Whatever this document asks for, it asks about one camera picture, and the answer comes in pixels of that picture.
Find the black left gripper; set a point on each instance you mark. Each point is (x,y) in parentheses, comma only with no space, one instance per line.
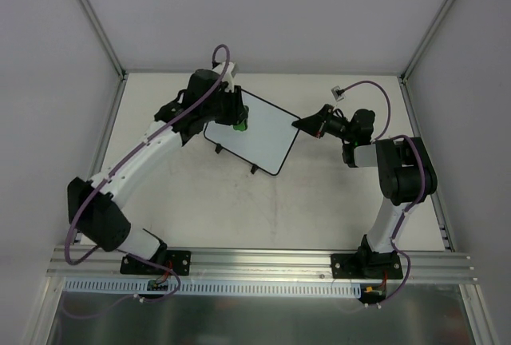
(234,106)

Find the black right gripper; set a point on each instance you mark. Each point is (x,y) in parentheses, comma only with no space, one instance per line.
(323,124)

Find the green bone-shaped whiteboard eraser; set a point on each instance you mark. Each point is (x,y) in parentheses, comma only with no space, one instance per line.
(242,123)

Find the black-framed whiteboard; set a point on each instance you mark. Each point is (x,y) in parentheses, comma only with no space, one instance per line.
(266,142)

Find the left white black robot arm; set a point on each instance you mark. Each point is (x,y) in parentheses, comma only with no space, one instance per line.
(96,205)

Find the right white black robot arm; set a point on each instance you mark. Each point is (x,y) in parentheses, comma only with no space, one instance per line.
(406,175)

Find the black whiteboard stand with rods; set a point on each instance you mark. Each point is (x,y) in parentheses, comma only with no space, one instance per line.
(235,157)

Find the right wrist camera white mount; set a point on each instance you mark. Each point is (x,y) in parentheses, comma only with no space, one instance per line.
(338,93)

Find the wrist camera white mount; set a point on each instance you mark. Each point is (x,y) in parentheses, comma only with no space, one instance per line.
(338,93)
(227,71)

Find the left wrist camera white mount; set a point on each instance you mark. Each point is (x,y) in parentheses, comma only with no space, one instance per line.
(227,71)

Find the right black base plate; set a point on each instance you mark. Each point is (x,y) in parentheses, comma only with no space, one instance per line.
(374,266)

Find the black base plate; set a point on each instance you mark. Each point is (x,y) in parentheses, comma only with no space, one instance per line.
(179,261)
(374,266)

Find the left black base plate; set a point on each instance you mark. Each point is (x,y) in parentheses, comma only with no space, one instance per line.
(179,261)

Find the aluminium extrusion rail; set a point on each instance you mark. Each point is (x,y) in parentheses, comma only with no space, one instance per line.
(274,265)

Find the white slotted cable duct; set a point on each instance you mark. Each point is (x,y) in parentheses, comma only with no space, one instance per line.
(327,289)

